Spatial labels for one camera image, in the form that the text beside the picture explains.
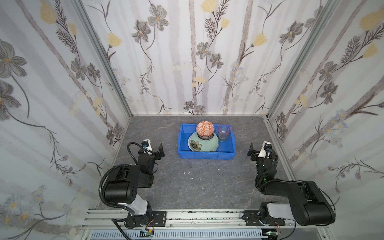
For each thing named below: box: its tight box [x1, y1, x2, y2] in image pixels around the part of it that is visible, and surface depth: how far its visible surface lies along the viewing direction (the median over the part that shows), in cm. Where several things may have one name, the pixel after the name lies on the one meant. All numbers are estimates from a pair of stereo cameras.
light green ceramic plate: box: [188, 131, 220, 152], surface depth 100 cm
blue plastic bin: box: [177, 123, 236, 160], surface depth 98 cm
